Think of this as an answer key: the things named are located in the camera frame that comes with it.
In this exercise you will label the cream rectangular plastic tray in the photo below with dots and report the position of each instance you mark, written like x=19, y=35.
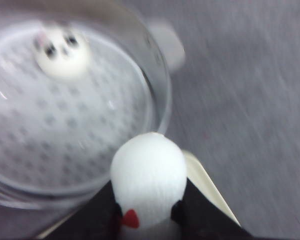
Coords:
x=197, y=175

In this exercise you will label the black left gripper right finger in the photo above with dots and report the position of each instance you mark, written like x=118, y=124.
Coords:
x=199, y=219

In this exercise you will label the panda bun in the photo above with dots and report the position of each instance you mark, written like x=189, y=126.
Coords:
x=148, y=174
x=61, y=52

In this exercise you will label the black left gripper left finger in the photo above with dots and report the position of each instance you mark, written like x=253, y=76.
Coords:
x=98, y=219

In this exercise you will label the stainless steel steamer pot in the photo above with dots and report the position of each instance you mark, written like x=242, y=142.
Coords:
x=57, y=138

